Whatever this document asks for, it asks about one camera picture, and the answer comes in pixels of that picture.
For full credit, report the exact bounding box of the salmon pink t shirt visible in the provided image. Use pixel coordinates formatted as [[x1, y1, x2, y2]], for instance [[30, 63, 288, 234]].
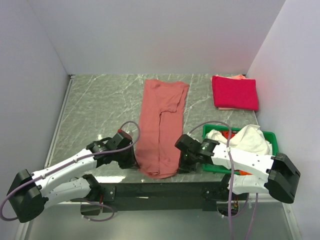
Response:
[[135, 79, 189, 179]]

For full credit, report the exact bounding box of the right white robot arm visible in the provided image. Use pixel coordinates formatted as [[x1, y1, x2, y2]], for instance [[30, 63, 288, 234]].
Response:
[[175, 134, 301, 204]]

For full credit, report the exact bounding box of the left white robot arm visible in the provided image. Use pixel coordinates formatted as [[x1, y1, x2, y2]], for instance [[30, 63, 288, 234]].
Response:
[[6, 129, 138, 223]]

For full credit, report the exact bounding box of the orange t shirt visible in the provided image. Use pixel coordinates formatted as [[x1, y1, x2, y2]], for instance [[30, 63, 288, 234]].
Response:
[[220, 130, 251, 176]]

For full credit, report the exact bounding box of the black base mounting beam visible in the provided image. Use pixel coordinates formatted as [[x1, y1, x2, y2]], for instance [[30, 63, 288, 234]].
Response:
[[84, 181, 229, 212]]

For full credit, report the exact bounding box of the white t shirt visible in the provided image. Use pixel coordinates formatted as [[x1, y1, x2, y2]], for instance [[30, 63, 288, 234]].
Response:
[[205, 124, 273, 155]]

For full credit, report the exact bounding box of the folded magenta t shirt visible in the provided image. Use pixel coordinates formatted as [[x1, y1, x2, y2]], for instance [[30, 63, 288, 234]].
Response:
[[211, 75, 259, 111]]

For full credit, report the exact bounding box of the green plastic bin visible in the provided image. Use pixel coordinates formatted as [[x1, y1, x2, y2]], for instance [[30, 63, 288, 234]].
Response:
[[201, 124, 278, 175]]

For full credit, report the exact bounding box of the aluminium rail frame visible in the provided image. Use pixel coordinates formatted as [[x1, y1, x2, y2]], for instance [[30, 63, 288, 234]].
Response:
[[13, 73, 302, 240]]

